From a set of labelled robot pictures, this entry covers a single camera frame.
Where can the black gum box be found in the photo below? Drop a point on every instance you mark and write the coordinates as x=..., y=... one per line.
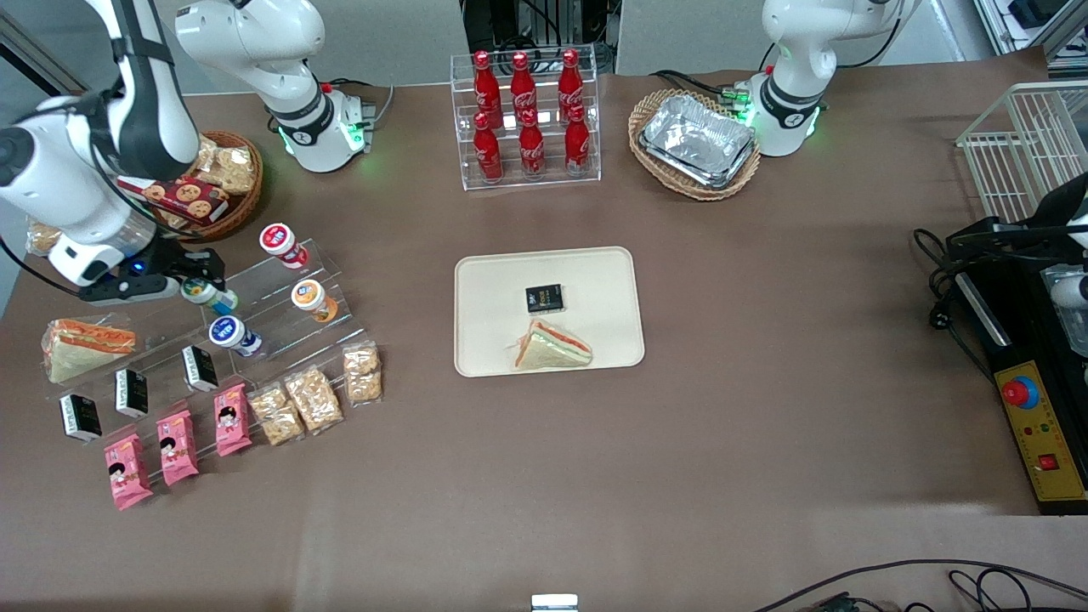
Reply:
x=132, y=393
x=545, y=298
x=200, y=368
x=81, y=416

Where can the clear acrylic bottle rack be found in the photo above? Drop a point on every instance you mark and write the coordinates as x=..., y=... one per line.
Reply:
x=544, y=183

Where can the red lid yogurt cup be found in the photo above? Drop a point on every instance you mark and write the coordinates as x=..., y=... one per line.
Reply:
x=283, y=245

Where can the red cookie box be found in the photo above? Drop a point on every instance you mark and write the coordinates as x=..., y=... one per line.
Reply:
x=183, y=197

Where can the green lid yogurt cup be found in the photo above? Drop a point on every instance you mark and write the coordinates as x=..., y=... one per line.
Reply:
x=211, y=297

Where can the orange lid yogurt cup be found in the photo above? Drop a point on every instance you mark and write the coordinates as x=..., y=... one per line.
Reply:
x=313, y=299

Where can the red cola bottle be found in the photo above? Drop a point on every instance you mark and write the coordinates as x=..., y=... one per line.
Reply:
x=531, y=149
x=522, y=85
x=488, y=153
x=577, y=144
x=569, y=85
x=487, y=85

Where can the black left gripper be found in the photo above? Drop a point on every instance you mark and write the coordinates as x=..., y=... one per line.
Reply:
x=1022, y=240

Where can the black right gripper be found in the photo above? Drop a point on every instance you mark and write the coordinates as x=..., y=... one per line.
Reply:
x=176, y=259

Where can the pink snack pack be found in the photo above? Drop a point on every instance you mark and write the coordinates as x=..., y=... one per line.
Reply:
x=232, y=421
x=127, y=472
x=178, y=448

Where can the clear acrylic stepped display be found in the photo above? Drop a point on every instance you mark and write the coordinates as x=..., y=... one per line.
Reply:
x=280, y=340

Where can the beige plastic tray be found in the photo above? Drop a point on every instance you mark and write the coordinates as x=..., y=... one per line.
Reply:
x=595, y=289

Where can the black background equipment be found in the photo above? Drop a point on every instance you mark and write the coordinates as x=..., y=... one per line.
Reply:
x=527, y=21

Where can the wrapped triangle sandwich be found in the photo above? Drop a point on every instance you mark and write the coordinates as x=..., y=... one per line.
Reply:
x=85, y=348
x=552, y=348

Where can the aluminium frame shelf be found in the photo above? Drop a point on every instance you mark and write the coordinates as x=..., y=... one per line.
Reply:
x=1033, y=21

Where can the blue lid yogurt cup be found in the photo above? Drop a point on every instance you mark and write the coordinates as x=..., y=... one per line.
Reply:
x=231, y=333

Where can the wicker basket with cookies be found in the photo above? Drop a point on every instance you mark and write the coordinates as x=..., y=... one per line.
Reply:
x=242, y=208

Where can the clear bag nut snack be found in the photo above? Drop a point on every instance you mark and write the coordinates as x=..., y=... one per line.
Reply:
x=314, y=399
x=363, y=372
x=275, y=415

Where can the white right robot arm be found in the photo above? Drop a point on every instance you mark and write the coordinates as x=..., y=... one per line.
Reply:
x=153, y=93

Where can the clear cookie pack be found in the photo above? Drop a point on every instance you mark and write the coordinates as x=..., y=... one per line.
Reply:
x=206, y=155
x=234, y=170
x=41, y=238

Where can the black sealing machine yellow panel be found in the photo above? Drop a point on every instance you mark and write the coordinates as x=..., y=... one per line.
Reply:
x=1033, y=399

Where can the clear plastic container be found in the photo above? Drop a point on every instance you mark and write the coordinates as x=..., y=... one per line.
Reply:
x=1067, y=327

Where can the small silver device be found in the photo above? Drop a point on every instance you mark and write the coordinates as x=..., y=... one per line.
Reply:
x=554, y=603

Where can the aluminium foil container stack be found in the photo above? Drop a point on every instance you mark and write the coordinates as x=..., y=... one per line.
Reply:
x=697, y=140

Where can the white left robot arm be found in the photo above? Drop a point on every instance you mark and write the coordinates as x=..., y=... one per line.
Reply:
x=795, y=93

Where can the wicker basket with foil containers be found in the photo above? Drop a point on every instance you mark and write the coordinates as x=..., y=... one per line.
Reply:
x=654, y=170

